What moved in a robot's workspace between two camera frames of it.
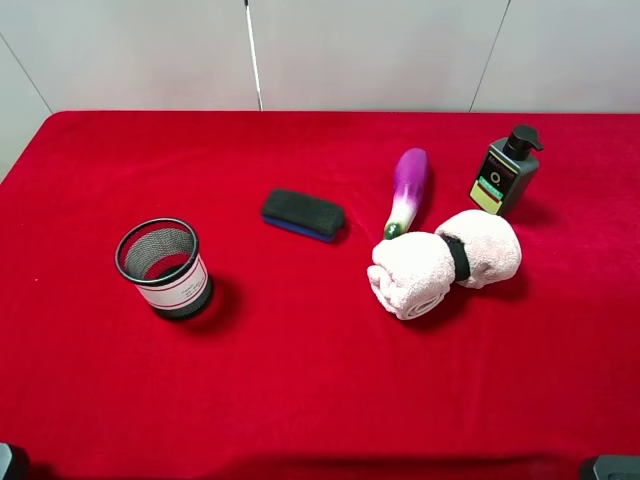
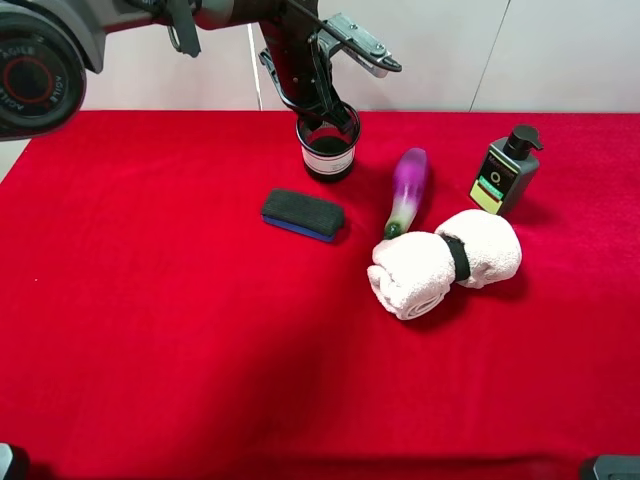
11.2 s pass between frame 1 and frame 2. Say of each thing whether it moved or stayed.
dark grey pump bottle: stayed
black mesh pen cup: moved
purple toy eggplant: stayed
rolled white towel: stayed
